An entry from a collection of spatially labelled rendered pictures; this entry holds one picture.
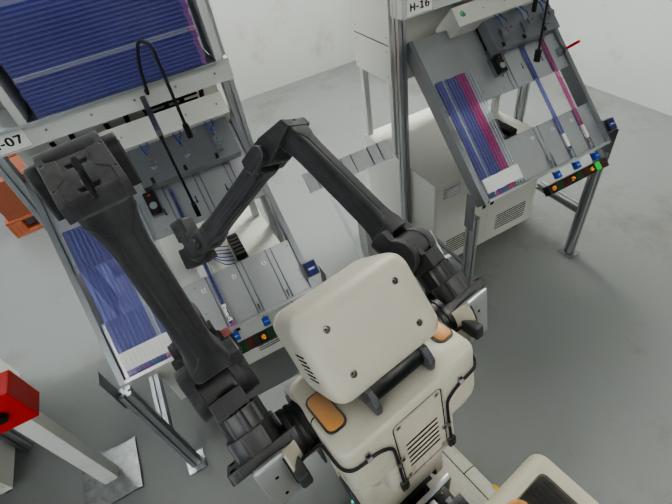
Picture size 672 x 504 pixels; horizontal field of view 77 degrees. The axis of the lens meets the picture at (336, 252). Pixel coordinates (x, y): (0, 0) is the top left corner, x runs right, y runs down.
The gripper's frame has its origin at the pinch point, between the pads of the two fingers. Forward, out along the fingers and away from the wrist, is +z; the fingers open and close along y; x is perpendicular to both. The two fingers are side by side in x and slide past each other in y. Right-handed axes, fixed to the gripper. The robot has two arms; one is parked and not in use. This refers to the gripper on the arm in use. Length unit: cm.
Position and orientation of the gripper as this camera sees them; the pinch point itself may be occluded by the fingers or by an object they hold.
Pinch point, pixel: (201, 256)
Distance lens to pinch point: 147.9
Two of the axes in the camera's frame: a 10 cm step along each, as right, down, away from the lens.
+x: 4.2, 9.1, -0.2
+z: -2.0, 1.1, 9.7
